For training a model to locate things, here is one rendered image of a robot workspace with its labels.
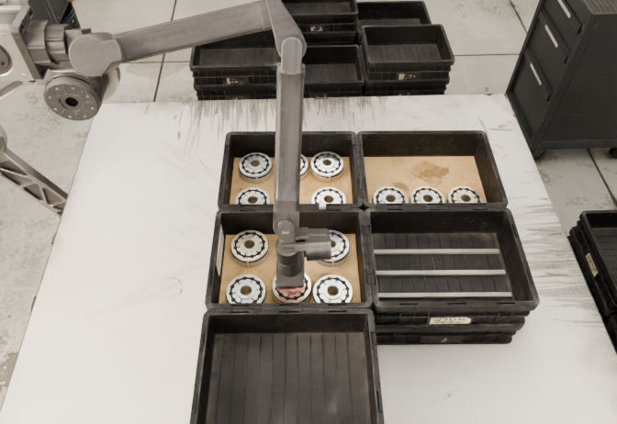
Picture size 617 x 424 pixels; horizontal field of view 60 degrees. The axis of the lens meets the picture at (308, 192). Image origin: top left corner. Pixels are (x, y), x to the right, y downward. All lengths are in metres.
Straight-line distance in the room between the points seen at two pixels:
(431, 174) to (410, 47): 1.20
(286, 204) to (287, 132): 0.16
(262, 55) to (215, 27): 1.62
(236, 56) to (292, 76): 1.63
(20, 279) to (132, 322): 1.18
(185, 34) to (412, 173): 0.88
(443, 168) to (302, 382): 0.80
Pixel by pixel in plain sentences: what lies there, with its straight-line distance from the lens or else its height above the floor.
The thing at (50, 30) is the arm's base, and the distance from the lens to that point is 1.17.
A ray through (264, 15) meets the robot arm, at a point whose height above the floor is 1.51.
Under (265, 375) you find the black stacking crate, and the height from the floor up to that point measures 0.83.
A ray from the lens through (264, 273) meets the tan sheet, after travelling 1.45.
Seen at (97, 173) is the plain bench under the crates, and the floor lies 0.70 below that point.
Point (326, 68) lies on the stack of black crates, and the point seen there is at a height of 0.38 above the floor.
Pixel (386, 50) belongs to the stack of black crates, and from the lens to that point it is 2.76.
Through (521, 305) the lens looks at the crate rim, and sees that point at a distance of 1.39.
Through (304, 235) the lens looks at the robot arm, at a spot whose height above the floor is 1.09.
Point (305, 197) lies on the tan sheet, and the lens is 1.60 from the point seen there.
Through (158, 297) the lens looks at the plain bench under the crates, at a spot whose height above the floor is 0.70.
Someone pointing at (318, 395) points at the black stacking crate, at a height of 0.83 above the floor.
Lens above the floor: 2.07
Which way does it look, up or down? 50 degrees down
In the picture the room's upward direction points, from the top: straight up
